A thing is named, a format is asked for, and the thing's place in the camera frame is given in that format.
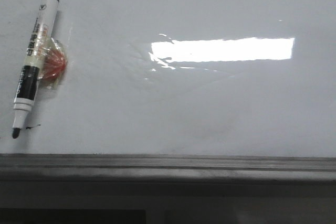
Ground clear adhesive tape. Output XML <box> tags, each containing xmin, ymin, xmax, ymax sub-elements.
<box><xmin>34</xmin><ymin>14</ymin><xmax>68</xmax><ymax>98</ymax></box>

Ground black white whiteboard marker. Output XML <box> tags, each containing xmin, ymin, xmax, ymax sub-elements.
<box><xmin>12</xmin><ymin>0</ymin><xmax>60</xmax><ymax>139</ymax></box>

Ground white whiteboard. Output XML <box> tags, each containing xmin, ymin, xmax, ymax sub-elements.
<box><xmin>1</xmin><ymin>0</ymin><xmax>335</xmax><ymax>157</ymax></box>

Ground grey aluminium whiteboard tray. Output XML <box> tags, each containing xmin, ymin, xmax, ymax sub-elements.
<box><xmin>1</xmin><ymin>154</ymin><xmax>335</xmax><ymax>183</ymax></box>

